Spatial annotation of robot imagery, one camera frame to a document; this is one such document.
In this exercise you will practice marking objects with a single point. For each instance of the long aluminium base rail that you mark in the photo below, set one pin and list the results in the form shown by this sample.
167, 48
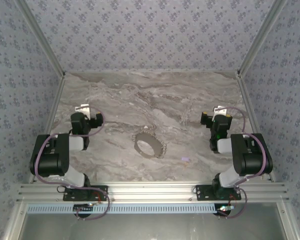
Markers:
152, 191

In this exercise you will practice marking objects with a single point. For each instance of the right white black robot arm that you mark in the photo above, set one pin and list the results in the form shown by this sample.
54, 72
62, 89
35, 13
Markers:
252, 162

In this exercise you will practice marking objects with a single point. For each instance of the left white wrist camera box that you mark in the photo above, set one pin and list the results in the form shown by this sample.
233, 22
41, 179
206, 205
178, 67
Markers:
83, 110

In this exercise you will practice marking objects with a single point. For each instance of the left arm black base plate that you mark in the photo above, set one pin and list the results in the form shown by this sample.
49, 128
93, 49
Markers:
70, 197

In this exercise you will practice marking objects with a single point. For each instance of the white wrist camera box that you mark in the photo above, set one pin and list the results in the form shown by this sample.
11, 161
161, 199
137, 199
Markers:
221, 110
83, 110

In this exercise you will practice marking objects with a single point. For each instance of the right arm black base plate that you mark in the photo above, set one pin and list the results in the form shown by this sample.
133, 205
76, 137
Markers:
202, 193

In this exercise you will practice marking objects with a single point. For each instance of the aluminium frame corner post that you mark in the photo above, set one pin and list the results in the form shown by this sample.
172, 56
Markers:
42, 37
260, 37

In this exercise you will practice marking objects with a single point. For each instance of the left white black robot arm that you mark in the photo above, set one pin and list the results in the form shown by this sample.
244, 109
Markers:
50, 162

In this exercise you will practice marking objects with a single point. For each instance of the right black controller board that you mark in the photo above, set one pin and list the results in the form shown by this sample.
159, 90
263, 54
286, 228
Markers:
223, 209

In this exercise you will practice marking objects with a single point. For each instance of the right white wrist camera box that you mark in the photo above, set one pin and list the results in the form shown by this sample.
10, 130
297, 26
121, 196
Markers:
221, 110

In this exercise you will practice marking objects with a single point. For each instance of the aluminium frame lower post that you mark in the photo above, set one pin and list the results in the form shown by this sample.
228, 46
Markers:
13, 225
295, 232

